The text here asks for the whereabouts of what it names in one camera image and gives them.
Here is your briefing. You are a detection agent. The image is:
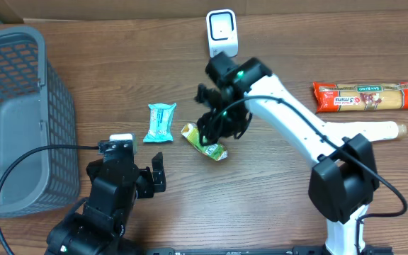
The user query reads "green snack packet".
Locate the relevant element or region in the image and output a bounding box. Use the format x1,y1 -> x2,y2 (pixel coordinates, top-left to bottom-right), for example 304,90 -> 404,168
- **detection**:
181,123 -> 228,161

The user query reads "light blue wipes packet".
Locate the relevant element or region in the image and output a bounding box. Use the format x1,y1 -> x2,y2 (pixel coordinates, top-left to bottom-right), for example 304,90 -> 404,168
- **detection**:
143,103 -> 176,143

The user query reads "orange spaghetti packet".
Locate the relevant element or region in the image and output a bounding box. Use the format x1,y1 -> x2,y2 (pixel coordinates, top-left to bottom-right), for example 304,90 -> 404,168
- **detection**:
313,81 -> 408,113

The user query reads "white cream tube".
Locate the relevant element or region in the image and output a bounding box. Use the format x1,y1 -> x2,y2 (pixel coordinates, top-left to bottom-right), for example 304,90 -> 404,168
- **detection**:
324,121 -> 407,142

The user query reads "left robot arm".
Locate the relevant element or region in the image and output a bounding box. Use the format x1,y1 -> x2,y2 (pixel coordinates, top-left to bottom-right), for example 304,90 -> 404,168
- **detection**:
45,151 -> 166,255

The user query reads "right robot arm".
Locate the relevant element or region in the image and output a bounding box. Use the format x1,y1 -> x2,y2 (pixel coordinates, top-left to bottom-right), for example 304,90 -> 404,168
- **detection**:
195,52 -> 380,254

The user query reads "white barcode scanner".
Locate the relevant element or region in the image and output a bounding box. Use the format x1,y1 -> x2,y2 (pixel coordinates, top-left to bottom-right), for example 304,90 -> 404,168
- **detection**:
206,9 -> 239,57

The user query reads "grey plastic mesh basket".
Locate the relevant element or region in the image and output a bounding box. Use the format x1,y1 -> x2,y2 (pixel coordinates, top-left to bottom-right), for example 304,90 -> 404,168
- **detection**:
0,26 -> 79,217

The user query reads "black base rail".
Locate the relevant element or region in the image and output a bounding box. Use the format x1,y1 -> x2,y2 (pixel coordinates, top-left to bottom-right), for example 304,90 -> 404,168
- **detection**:
143,244 -> 395,255

